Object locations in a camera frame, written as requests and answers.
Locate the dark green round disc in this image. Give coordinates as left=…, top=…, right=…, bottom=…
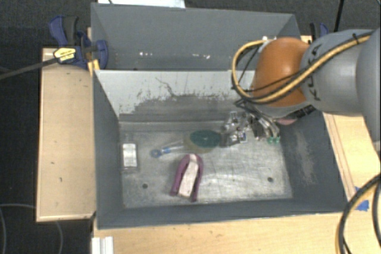
left=182, top=129, right=223, bottom=155

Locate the clear glass block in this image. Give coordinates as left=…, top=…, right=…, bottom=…
left=121, top=142, right=140, bottom=173

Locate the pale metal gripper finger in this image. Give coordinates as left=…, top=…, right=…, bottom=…
left=219, top=131, right=241, bottom=148
left=222, top=111, right=241, bottom=133

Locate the purple and pink toy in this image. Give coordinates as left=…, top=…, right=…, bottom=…
left=169, top=153, right=205, bottom=203

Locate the grey metal bin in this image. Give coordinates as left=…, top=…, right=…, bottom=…
left=90, top=2, right=349, bottom=230

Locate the pale wood flat board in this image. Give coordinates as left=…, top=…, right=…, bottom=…
left=36, top=47, right=98, bottom=223

